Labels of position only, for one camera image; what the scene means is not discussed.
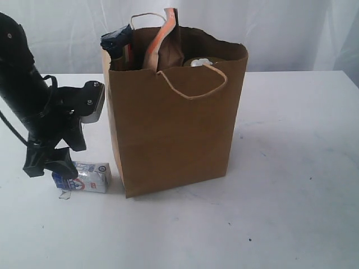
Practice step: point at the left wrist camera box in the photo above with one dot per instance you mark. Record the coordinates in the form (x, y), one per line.
(84, 102)

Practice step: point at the spaghetti packet with Italian flag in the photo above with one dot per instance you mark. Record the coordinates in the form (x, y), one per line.
(118, 45)

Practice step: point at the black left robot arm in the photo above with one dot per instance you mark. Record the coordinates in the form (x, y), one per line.
(30, 96)

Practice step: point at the gold lid clear jar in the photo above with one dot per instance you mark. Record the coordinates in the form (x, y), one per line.
(213, 59)

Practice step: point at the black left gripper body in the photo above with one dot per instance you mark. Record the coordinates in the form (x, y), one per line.
(52, 133)

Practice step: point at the white backdrop curtain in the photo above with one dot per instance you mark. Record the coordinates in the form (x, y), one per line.
(64, 36)

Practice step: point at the blue white milk carton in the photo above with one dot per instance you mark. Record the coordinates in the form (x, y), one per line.
(92, 177)

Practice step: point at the brown kraft pouch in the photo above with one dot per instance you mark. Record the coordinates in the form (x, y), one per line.
(165, 50)

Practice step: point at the brown paper bag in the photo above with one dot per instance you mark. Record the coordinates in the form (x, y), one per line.
(174, 127)

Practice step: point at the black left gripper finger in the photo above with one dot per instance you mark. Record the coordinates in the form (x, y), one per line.
(59, 161)

